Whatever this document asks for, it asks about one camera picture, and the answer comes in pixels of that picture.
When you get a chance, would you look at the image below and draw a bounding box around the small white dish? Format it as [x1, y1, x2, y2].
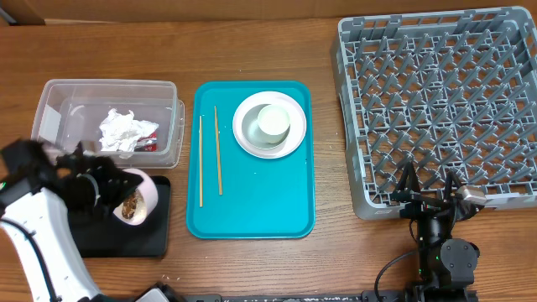
[113, 169, 159, 226]

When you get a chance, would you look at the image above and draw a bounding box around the pale green bowl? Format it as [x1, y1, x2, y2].
[242, 104, 290, 149]

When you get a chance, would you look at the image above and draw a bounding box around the white napkin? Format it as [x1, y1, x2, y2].
[99, 108, 159, 159]

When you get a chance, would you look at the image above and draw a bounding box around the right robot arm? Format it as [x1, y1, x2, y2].
[390, 162, 486, 301]

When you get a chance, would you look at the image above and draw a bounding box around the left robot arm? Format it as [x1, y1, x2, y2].
[1, 139, 143, 301]

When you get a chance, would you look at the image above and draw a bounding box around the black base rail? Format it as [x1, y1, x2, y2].
[180, 289, 410, 302]

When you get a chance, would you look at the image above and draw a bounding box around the grey dish rack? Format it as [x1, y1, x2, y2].
[332, 7, 536, 220]

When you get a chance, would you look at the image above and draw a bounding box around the brown food scrap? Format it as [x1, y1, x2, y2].
[121, 191, 141, 220]

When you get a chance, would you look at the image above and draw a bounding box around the white cup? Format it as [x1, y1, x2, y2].
[257, 105, 290, 136]

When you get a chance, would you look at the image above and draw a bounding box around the large white plate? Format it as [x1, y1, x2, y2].
[232, 91, 307, 159]

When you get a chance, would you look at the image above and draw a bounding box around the clear plastic bin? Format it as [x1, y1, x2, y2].
[31, 79, 185, 169]

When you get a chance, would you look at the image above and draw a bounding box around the teal plastic tray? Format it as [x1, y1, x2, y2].
[185, 81, 315, 239]

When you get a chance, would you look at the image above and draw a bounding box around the black plastic tray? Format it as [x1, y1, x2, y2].
[68, 176, 171, 258]

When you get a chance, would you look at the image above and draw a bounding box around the red snack wrapper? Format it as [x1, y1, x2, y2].
[134, 131, 158, 152]

